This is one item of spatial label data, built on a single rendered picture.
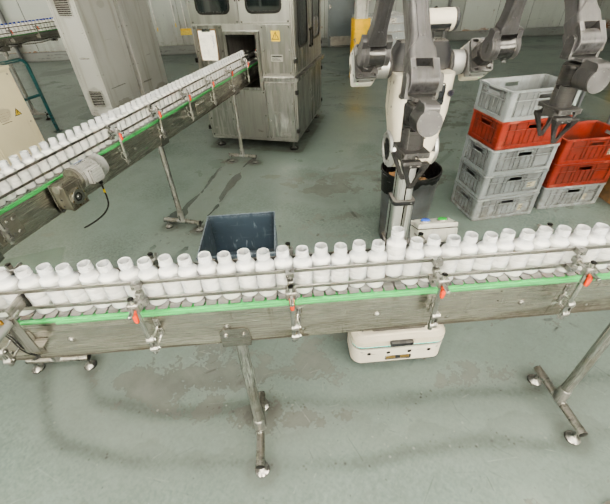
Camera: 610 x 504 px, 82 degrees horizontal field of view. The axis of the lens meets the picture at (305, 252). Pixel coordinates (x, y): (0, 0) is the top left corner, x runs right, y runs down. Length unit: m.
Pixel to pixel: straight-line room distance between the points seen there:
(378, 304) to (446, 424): 1.05
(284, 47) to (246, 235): 3.10
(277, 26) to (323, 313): 3.73
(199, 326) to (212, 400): 0.97
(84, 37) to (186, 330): 5.87
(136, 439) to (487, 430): 1.76
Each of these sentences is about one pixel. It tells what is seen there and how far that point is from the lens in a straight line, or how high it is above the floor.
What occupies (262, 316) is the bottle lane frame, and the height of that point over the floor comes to 0.94.
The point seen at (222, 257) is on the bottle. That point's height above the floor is 1.14.
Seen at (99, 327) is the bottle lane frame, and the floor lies 0.95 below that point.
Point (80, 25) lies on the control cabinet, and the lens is 6.72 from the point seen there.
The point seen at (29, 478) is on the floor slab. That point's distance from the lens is 2.34.
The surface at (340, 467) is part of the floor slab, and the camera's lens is 1.92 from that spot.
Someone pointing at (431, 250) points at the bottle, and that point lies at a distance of 1.14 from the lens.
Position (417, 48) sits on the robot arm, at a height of 1.67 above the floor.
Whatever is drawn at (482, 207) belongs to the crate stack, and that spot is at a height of 0.13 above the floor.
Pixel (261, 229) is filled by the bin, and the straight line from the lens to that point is 1.69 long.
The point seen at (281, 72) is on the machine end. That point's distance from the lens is 4.56.
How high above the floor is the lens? 1.80
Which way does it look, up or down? 38 degrees down
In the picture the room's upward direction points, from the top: 2 degrees counter-clockwise
